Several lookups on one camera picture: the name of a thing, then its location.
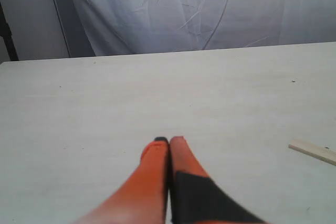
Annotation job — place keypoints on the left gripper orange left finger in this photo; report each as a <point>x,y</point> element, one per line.
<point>142,198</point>

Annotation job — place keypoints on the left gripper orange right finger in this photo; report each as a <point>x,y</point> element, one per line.
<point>195,197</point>

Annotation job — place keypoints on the plain wooden stick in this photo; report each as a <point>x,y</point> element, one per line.
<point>312,150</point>

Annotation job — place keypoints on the white backdrop curtain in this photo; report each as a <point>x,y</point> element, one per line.
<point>123,27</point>

